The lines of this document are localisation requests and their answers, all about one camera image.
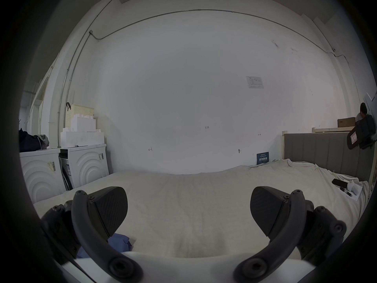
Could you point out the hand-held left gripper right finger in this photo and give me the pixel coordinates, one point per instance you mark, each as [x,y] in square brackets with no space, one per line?
[284,231]

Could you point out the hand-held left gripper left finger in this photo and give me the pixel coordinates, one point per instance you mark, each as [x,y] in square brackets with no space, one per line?
[88,225]

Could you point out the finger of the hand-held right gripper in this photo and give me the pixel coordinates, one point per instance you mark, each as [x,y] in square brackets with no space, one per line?
[353,139]
[367,130]

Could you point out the brown carton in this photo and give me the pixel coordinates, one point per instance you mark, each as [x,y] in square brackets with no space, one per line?
[346,122]

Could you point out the dark blue shirt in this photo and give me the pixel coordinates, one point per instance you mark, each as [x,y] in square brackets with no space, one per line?
[120,243]

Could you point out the grey padded headboard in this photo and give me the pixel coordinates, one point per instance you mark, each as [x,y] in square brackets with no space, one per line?
[318,149]

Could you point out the black phone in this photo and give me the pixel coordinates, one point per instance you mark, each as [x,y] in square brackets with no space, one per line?
[339,182]

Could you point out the dark blue sign card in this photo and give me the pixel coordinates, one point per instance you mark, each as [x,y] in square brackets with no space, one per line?
[262,158]

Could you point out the bed with beige sheet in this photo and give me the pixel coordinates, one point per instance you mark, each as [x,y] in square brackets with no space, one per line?
[191,211]

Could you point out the paper notice on wall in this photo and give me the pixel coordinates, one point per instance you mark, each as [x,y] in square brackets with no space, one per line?
[254,82]

